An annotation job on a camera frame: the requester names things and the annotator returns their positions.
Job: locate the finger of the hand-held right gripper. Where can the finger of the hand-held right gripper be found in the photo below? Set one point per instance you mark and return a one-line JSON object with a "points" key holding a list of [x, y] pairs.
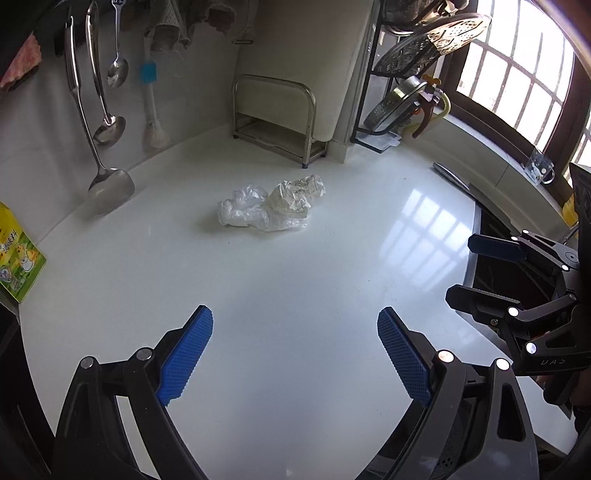
{"points": [[480, 302], [496, 248]]}

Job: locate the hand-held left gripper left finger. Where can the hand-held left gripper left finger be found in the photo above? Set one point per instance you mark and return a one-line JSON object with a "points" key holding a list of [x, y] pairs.
{"points": [[184, 355]]}

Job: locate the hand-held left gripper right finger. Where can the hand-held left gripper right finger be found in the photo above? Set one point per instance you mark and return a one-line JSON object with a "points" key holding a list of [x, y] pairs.
{"points": [[402, 355]]}

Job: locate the clear plastic bag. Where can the clear plastic bag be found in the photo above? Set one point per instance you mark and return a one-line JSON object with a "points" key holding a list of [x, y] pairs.
{"points": [[244, 210]]}

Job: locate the person's right hand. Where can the person's right hand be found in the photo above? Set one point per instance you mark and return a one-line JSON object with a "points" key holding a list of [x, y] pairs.
{"points": [[545, 384]]}

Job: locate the yellow bottle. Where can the yellow bottle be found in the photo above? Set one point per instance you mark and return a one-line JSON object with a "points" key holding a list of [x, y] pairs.
{"points": [[569, 211]]}

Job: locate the steel knife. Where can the steel knife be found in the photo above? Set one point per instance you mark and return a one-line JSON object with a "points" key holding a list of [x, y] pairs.
{"points": [[450, 174]]}

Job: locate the clear glass mug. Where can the clear glass mug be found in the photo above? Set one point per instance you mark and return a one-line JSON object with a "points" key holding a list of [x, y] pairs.
{"points": [[538, 167]]}

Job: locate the white drip tray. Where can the white drip tray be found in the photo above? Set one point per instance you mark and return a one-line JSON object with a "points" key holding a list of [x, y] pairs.
{"points": [[378, 141]]}

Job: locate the perforated steel pan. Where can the perforated steel pan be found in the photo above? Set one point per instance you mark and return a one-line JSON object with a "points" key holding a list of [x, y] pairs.
{"points": [[392, 106]]}

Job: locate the gridded window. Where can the gridded window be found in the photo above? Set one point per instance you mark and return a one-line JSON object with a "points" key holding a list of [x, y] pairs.
{"points": [[517, 69]]}

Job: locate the steel spatula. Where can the steel spatula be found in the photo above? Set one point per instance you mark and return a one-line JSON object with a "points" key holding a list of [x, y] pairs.
{"points": [[108, 191]]}

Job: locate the yellow green printed box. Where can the yellow green printed box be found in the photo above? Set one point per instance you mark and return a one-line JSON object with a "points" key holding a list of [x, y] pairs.
{"points": [[16, 258]]}

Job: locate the black dish rack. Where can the black dish rack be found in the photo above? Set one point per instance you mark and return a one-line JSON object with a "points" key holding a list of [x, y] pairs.
{"points": [[364, 92]]}

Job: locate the grey perforated steamer plate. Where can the grey perforated steamer plate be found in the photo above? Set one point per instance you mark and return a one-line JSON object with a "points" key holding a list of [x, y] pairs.
{"points": [[401, 55]]}

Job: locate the golden perforated steamer plate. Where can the golden perforated steamer plate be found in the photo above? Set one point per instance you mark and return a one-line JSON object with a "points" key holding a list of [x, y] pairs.
{"points": [[461, 32]]}

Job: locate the steel countertop rack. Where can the steel countertop rack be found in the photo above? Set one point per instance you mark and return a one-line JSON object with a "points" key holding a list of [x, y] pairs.
{"points": [[307, 115]]}

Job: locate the steel ladle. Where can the steel ladle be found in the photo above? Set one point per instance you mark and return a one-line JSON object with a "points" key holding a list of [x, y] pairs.
{"points": [[108, 131]]}

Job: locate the white brush with blue grip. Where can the white brush with blue grip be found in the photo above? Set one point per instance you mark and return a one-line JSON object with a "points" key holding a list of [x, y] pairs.
{"points": [[151, 110]]}

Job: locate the white cutting board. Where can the white cutting board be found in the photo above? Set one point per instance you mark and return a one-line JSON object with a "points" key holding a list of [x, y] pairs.
{"points": [[332, 60]]}

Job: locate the steel spoon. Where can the steel spoon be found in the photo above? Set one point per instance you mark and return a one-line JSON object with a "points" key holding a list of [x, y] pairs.
{"points": [[117, 71]]}

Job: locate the pink cloth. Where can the pink cloth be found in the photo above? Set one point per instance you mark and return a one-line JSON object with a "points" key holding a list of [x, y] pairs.
{"points": [[21, 62]]}

